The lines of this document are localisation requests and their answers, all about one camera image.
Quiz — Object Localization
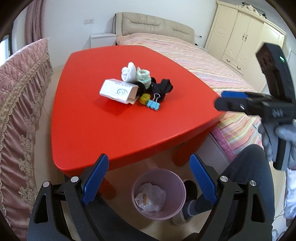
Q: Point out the beige padded headboard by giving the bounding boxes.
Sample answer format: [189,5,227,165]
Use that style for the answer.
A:
[111,12,195,45]

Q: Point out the red table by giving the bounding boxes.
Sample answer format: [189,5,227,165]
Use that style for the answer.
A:
[50,45,224,201]

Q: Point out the pink curtain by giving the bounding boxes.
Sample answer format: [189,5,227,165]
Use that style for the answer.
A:
[25,0,45,45]

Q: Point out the bed with striped sheet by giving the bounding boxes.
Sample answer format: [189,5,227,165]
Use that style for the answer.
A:
[116,33,262,161]

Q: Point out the right gloved hand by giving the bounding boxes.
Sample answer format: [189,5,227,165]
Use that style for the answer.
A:
[259,122,296,170]

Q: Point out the white cardboard box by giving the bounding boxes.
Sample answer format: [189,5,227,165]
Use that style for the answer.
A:
[99,79,139,104]

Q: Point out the yellow tape measure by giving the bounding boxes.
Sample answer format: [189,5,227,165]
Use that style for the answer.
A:
[139,93,151,105]

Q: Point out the pink quilted sofa cover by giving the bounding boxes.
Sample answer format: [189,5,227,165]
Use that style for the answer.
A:
[1,39,53,240]

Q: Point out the person leg dark trousers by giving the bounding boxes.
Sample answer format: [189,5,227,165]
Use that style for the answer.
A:
[186,145,275,240]

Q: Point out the window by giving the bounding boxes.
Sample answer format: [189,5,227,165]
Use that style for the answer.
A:
[0,34,12,65]

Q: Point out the pink trash bin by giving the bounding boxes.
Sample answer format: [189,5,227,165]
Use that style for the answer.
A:
[131,168,186,220]

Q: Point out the green white sock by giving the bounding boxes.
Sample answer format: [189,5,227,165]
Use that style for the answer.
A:
[136,67,152,89]

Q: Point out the beige slipper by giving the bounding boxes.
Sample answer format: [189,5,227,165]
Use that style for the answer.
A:
[171,179,200,227]

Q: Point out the light blue binder clip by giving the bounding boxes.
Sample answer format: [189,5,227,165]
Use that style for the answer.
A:
[147,93,161,111]

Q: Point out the wooden clothespin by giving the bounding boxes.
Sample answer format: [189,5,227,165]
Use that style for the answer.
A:
[143,194,147,205]

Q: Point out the cream wardrobe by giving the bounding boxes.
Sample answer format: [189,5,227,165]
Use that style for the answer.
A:
[205,1,287,91]

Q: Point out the white nightstand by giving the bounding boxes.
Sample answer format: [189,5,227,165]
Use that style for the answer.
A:
[90,33,116,48]

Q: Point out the black cloth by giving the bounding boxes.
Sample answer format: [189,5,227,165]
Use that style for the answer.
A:
[134,77,173,102]

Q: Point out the wall socket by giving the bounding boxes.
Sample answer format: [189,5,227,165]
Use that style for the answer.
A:
[83,19,95,25]

